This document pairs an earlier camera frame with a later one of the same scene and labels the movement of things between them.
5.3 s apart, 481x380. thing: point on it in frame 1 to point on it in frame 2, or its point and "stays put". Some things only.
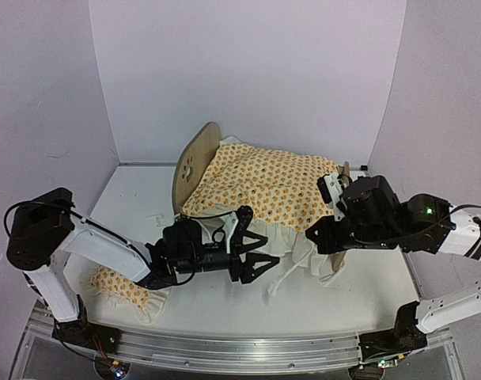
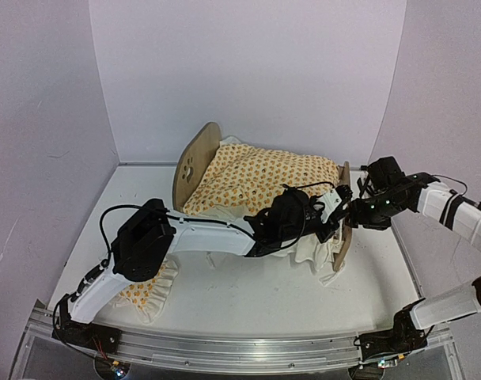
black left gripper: [246, 272] to [340, 214]
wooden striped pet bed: [195, 153] stays put
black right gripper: [327, 245] to [357, 218]
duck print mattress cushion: [282, 191] stays put
